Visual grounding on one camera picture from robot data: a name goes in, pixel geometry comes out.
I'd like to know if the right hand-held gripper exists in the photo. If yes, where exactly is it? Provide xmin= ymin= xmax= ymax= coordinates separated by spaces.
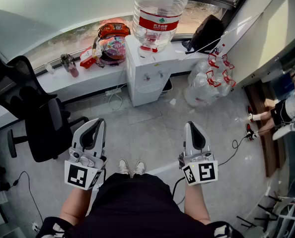
xmin=178 ymin=121 xmax=219 ymax=186

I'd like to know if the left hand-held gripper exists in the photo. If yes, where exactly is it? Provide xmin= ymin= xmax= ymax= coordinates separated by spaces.
xmin=64 ymin=118 xmax=108 ymax=190

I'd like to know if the white water dispenser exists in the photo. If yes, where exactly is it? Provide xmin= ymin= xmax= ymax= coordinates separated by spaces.
xmin=125 ymin=35 xmax=181 ymax=108

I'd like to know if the person's left forearm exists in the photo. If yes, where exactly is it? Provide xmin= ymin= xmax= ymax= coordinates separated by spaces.
xmin=60 ymin=186 xmax=92 ymax=227

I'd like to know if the person's right forearm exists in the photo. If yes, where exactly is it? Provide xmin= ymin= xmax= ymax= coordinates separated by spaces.
xmin=183 ymin=183 xmax=212 ymax=225

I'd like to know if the large clear water bottle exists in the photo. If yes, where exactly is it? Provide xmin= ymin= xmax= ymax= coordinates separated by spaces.
xmin=132 ymin=0 xmax=190 ymax=53

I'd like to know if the person's left white shoe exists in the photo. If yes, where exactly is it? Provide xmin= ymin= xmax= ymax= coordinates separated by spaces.
xmin=118 ymin=158 xmax=130 ymax=175

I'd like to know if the person's white shoe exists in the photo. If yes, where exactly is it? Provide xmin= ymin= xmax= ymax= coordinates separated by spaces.
xmin=118 ymin=158 xmax=130 ymax=175
xmin=134 ymin=160 xmax=146 ymax=176

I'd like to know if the black office chair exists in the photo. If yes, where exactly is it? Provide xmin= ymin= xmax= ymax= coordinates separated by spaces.
xmin=0 ymin=55 xmax=90 ymax=163

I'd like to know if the clear plastic bag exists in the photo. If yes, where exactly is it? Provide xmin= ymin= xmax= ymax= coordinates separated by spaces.
xmin=183 ymin=53 xmax=237 ymax=108

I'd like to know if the white power strip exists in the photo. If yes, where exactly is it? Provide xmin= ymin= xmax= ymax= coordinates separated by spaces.
xmin=105 ymin=88 xmax=123 ymax=96

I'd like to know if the person's right white shoe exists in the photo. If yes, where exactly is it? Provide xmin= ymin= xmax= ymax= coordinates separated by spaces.
xmin=134 ymin=160 xmax=146 ymax=176

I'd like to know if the white window ledge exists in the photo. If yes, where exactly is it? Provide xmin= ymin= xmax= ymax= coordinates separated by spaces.
xmin=35 ymin=40 xmax=214 ymax=103

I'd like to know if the black waste bin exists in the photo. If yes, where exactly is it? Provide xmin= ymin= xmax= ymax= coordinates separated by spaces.
xmin=161 ymin=77 xmax=173 ymax=96

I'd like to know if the pink drink bottle black lid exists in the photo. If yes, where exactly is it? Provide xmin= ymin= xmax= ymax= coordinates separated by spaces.
xmin=60 ymin=54 xmax=80 ymax=78

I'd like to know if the brown wooden board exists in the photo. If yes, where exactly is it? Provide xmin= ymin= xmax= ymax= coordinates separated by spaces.
xmin=244 ymin=82 xmax=286 ymax=178

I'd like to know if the person's black shirt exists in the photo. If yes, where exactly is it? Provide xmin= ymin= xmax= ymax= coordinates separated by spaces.
xmin=35 ymin=172 xmax=245 ymax=238

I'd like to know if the red cardboard box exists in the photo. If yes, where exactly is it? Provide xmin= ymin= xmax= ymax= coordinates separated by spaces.
xmin=79 ymin=46 xmax=98 ymax=69

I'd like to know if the small clear glass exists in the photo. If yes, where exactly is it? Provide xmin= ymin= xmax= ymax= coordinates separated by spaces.
xmin=44 ymin=62 xmax=56 ymax=75

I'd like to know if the colourful transparent pouch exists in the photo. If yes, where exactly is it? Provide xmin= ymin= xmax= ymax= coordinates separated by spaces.
xmin=97 ymin=36 xmax=127 ymax=65

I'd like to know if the dark grey cloth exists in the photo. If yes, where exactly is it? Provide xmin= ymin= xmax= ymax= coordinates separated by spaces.
xmin=181 ymin=40 xmax=195 ymax=52

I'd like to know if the small bottle with red cap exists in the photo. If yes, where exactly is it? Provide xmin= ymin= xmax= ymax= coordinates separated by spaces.
xmin=213 ymin=43 xmax=226 ymax=56

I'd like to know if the white shelf unit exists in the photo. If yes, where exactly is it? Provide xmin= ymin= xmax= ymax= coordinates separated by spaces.
xmin=0 ymin=191 xmax=21 ymax=238

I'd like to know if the black backpack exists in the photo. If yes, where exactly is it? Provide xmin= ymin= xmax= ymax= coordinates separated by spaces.
xmin=187 ymin=14 xmax=225 ymax=54

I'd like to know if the orange and black bag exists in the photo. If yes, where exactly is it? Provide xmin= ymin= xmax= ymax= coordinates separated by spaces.
xmin=97 ymin=22 xmax=131 ymax=39

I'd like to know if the white side counter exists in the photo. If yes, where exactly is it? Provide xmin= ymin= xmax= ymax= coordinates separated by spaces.
xmin=226 ymin=0 xmax=295 ymax=84

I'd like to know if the white metal rack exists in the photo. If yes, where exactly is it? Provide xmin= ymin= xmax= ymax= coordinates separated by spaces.
xmin=236 ymin=193 xmax=295 ymax=238

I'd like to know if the black floor cable with loop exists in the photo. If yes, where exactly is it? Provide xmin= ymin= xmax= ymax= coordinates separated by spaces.
xmin=217 ymin=131 xmax=254 ymax=167

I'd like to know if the looped white cable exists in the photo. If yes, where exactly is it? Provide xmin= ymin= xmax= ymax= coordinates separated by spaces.
xmin=107 ymin=83 xmax=127 ymax=111

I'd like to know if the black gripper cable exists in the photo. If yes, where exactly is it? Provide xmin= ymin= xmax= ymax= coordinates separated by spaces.
xmin=171 ymin=176 xmax=187 ymax=205

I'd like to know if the empty clear bottle red handle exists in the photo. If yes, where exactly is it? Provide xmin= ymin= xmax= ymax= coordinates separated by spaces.
xmin=188 ymin=53 xmax=221 ymax=83
xmin=184 ymin=69 xmax=222 ymax=108
xmin=218 ymin=54 xmax=235 ymax=78
xmin=218 ymin=69 xmax=237 ymax=98

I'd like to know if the black floor cable with plug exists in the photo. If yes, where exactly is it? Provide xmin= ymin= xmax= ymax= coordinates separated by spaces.
xmin=12 ymin=171 xmax=44 ymax=223

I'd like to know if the thin white counter cable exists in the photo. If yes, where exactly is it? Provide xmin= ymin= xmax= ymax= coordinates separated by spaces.
xmin=181 ymin=12 xmax=264 ymax=61

